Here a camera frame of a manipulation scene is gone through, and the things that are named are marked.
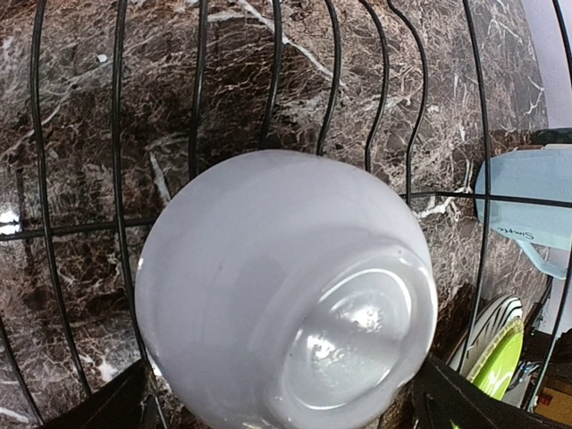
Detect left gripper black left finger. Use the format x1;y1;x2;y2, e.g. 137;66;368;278
42;359;158;429

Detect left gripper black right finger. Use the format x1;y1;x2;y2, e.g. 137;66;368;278
412;355;559;429

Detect bright green plate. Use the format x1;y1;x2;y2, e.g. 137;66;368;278
472;333;524;400

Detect blue striped white plate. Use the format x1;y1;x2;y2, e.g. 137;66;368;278
447;295;523;376

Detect white bowl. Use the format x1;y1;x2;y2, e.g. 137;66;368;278
135;149;438;428

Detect light blue mug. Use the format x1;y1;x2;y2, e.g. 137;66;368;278
475;145;571;280

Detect woven yellow green plate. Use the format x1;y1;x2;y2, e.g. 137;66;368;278
466;317;524;383

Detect dark green mug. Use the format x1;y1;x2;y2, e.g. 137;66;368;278
531;127;572;146

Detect black wire dish rack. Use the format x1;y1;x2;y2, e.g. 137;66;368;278
1;1;569;428

